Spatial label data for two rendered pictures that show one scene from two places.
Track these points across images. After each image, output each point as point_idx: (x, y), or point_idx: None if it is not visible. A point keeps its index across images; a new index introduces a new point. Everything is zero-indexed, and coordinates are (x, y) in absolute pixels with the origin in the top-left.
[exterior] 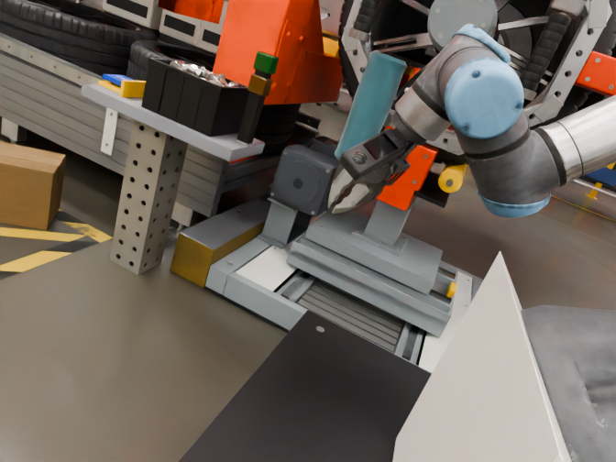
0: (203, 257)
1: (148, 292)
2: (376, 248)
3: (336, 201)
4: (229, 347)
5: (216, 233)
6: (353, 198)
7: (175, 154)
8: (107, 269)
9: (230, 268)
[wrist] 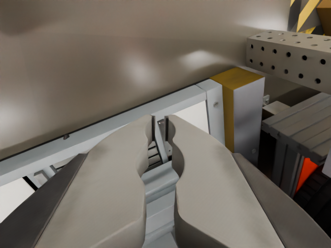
0: (232, 82)
1: (228, 30)
2: (148, 230)
3: (166, 137)
4: (147, 45)
5: (246, 109)
6: (110, 162)
7: None
8: (263, 18)
9: (211, 99)
